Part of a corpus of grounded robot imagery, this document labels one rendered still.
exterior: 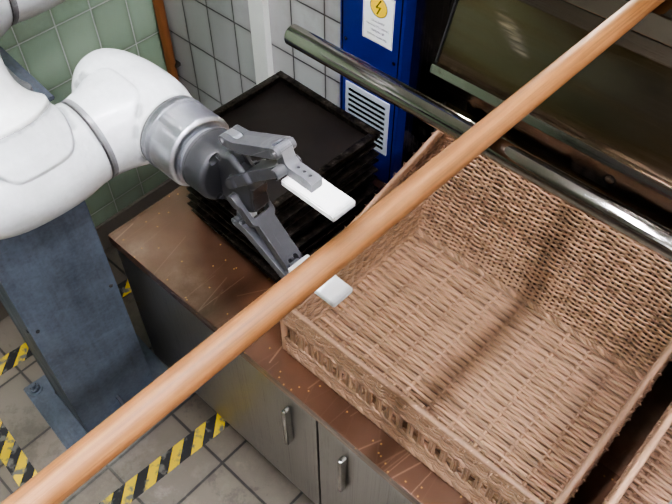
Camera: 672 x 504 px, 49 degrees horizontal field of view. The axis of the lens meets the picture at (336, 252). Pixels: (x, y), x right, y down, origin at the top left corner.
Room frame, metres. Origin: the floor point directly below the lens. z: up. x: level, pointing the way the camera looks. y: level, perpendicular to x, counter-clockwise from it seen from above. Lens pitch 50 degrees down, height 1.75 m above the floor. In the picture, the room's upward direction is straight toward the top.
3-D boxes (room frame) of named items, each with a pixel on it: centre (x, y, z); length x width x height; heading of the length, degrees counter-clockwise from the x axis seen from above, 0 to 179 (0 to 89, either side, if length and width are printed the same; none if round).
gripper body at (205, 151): (0.58, 0.11, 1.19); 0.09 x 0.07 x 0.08; 46
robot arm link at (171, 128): (0.63, 0.17, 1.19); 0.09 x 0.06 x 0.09; 136
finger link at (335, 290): (0.48, 0.02, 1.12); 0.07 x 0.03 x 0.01; 46
